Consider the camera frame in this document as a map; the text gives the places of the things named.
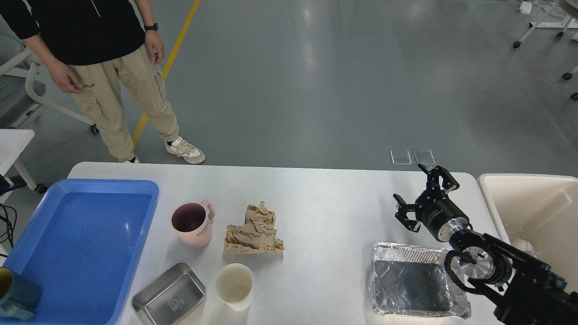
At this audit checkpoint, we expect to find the teal mug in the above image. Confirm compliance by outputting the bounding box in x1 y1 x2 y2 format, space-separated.
0 267 42 321

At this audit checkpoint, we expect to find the clear floor plate left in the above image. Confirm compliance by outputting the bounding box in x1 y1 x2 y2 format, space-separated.
390 149 412 165

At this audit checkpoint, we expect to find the clear floor plate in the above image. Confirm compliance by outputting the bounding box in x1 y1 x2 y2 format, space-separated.
390 149 412 165
413 149 436 165

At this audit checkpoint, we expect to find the pink ribbed mug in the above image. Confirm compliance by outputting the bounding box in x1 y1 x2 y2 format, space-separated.
171 200 215 249

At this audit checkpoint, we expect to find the white wheeled furniture frame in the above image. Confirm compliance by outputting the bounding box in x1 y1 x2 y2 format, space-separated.
512 0 578 102

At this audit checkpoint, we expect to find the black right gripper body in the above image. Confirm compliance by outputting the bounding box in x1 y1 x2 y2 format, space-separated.
415 190 470 242

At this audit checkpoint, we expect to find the blue plastic tray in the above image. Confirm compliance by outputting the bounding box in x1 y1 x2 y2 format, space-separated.
1 179 159 325

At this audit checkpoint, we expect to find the stainless steel rectangular container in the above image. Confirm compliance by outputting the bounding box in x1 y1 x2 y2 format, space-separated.
131 261 207 325

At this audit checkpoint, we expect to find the person in black shirt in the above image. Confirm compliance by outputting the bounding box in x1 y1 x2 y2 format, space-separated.
0 0 205 164

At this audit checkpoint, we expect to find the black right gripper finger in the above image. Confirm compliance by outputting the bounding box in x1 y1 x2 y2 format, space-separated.
392 194 422 233
418 164 460 197

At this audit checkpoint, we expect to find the clear floor plate right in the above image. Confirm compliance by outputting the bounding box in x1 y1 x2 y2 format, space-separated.
413 149 436 165

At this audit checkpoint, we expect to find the white paper cup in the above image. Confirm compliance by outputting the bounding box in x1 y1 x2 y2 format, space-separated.
215 263 254 312

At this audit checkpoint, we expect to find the crumpled brown paper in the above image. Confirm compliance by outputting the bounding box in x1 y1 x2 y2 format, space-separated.
224 201 285 255

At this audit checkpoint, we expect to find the aluminium foil tray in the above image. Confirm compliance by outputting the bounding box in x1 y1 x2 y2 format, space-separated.
368 242 471 319

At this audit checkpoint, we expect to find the white side table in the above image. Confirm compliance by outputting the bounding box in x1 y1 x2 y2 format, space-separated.
0 128 49 194

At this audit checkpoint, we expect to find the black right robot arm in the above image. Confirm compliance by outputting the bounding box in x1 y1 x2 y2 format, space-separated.
393 164 578 325

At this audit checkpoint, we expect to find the beige plastic bin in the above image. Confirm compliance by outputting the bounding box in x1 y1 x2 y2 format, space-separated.
478 173 578 292

